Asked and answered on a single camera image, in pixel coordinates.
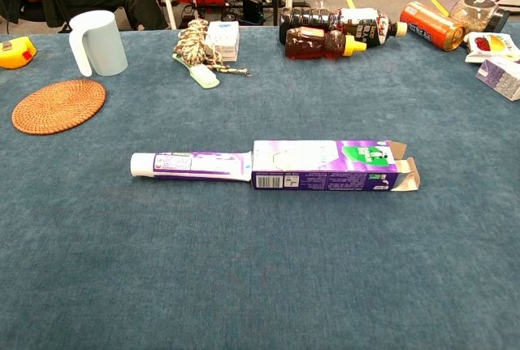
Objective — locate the purple toothpaste carton box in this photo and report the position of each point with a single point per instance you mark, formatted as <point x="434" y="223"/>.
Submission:
<point x="308" y="163"/>

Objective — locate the purple white toothpaste tube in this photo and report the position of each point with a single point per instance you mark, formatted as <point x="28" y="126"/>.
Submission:
<point x="183" y="165"/>

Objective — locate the white tissue packet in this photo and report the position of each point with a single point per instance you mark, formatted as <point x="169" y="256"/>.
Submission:
<point x="225" y="39"/>

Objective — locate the black power box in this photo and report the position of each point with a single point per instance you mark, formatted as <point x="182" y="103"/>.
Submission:
<point x="252" y="9"/>

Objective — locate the pale green brush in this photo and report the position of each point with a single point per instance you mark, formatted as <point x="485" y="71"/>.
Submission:
<point x="205" y="78"/>

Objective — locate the blue carpet table cover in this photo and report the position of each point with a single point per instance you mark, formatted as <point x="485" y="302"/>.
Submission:
<point x="243" y="264"/>

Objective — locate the bear-shaped honey bottle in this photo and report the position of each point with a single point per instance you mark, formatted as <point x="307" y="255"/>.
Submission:
<point x="308" y="43"/>

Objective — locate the dark tea plastic bottle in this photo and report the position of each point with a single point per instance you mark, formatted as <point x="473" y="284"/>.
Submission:
<point x="365" y="25"/>

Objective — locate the round woven rattan coaster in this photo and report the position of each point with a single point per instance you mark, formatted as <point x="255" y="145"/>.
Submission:
<point x="59" y="106"/>

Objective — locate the orange drink can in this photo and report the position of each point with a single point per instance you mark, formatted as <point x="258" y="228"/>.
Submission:
<point x="430" y="25"/>

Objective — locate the small purple white carton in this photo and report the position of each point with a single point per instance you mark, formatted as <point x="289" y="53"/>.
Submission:
<point x="501" y="80"/>

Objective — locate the white fruit snack packet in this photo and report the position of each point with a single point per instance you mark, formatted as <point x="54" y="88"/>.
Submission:
<point x="491" y="45"/>

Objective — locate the glass jar black lid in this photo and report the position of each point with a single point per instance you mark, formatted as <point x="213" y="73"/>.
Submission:
<point x="473" y="13"/>

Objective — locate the yellow tape measure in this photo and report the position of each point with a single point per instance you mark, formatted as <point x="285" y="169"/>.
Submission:
<point x="14" y="55"/>

